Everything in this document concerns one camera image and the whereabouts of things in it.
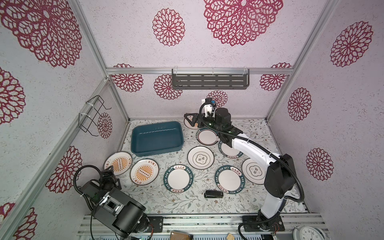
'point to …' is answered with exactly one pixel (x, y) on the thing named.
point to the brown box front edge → (178, 235)
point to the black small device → (213, 194)
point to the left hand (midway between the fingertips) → (116, 172)
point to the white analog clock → (308, 233)
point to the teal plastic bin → (157, 138)
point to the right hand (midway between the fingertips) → (190, 112)
